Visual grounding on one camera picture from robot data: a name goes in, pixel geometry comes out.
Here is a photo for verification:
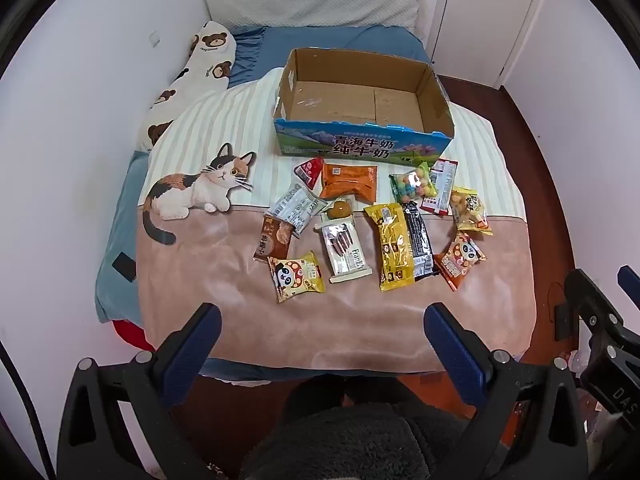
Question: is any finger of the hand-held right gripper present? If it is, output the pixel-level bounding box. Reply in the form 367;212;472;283
616;265;640;306
565;268;626;341

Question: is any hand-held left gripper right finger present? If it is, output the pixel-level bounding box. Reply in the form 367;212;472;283
423;302;586;480

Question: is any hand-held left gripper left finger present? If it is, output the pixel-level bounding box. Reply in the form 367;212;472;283
56;302;223;480

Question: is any clear bag of coloured balls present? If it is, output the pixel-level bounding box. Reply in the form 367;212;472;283
389;161;439;204

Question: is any printed cardboard box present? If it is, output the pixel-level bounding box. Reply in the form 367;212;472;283
272;47;455;163

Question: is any yellow bag of round snacks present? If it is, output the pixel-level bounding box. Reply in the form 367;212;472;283
450;186;493;237

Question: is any small black box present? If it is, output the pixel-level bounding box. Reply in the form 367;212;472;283
552;302;581;341

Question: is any cat printed blanket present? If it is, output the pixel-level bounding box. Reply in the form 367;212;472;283
135;67;538;376

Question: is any red cloth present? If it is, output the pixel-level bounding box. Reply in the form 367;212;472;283
111;317;156;353

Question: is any orange panda snack packet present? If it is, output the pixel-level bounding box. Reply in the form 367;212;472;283
434;231;487;292

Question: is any black phone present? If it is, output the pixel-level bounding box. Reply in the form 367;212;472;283
112;254;138;283

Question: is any long black snack packet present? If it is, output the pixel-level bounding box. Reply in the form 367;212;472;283
400;201;441;281

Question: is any dark fuzzy clothing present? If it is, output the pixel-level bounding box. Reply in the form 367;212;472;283
240;375;506;480

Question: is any long yellow snack packet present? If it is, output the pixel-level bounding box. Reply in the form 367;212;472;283
363;202;418;292

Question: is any yellow panda snack packet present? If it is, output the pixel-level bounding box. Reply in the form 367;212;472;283
267;256;326;303

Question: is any brown snack packet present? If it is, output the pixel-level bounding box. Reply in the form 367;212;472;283
253;214;295;264

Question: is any white chocolate stick packet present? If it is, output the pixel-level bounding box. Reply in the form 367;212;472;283
314;220;373;284

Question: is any red and white snack packet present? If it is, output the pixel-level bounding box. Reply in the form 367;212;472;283
419;158;459;216

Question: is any silver grey snack packet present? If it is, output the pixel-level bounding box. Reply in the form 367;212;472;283
269;182;328;238

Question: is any yellow jelly cup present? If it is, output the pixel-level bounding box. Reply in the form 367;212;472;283
322;197;356;223

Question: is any red triangular snack packet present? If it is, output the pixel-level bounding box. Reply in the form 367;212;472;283
293;156;326;191

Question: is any bear printed long pillow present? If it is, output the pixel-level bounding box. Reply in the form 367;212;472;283
137;20;238;153

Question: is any white door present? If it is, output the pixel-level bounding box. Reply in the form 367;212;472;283
425;0;546;86

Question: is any grey pillow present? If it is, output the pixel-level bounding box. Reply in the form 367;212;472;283
202;0;420;31

